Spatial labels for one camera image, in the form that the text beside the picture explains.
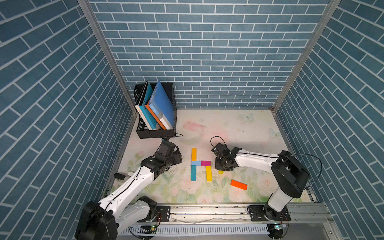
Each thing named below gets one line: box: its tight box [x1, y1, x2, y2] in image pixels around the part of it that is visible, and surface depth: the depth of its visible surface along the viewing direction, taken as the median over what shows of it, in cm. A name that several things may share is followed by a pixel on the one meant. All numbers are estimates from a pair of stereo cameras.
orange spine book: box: [144, 103, 167, 130], surface depth 91 cm
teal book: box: [139, 82, 157, 130], surface depth 89 cm
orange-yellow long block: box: [191, 148, 197, 161], surface depth 98 cm
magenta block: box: [201, 160, 211, 166], surface depth 93 cm
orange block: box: [230, 179, 248, 191], surface depth 85 cm
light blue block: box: [191, 161, 201, 166], surface depth 93 cm
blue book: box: [148, 81, 175, 130], surface depth 95 cm
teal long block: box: [191, 165, 197, 181], surface depth 88 cm
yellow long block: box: [206, 165, 213, 182], surface depth 88 cm
